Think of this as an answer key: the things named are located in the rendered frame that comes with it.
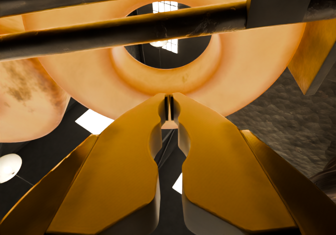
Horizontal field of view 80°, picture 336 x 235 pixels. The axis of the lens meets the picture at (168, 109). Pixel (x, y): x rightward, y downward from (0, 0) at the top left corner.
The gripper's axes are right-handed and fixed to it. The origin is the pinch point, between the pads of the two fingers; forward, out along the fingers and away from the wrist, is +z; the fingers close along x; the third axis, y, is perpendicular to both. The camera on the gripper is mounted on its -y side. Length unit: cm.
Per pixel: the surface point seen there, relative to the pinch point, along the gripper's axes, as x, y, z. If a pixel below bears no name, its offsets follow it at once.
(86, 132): -349, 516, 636
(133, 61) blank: -2.7, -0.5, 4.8
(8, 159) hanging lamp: -333, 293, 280
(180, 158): 29, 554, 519
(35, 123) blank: -11.4, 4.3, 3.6
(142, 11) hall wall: -107, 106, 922
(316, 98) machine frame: 30.8, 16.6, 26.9
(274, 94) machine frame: 24.8, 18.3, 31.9
